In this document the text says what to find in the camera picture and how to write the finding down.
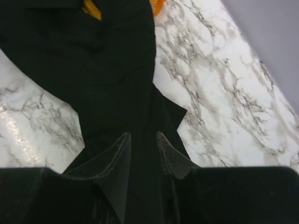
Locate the black button shirt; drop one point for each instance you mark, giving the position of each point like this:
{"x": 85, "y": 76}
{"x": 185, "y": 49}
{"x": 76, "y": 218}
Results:
{"x": 103, "y": 67}

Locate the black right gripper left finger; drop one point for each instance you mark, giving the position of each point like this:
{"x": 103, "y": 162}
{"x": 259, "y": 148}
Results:
{"x": 93, "y": 193}

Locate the orange snack packet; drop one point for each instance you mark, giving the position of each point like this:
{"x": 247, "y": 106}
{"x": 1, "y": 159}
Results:
{"x": 90, "y": 8}

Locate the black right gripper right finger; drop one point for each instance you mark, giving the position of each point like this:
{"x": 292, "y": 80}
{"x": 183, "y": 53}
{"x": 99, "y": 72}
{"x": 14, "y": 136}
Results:
{"x": 226, "y": 195}

